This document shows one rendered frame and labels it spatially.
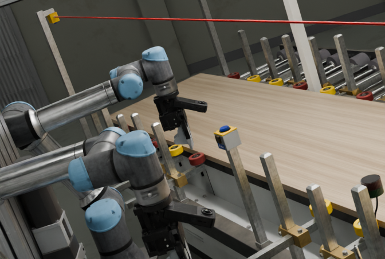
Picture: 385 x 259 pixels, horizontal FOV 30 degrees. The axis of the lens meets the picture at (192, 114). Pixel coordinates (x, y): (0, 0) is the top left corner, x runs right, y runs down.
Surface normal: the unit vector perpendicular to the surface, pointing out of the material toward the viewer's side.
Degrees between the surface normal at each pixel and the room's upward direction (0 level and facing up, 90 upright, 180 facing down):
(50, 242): 90
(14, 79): 90
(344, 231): 90
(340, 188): 0
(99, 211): 8
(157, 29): 90
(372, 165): 0
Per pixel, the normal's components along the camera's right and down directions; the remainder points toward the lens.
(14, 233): 0.00, 0.30
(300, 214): -0.84, 0.41
